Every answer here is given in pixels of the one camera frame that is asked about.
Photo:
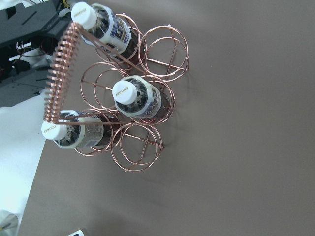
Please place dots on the copper wire bottle basket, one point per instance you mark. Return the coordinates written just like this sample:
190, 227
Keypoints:
137, 143

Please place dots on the tea bottle white cap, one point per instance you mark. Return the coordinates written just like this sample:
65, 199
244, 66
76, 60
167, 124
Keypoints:
137, 98
101, 22

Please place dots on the tea bottle near handle end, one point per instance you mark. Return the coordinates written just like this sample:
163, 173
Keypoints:
95, 130

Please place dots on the black machine frame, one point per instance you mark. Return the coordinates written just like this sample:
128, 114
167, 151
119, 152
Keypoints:
29, 33

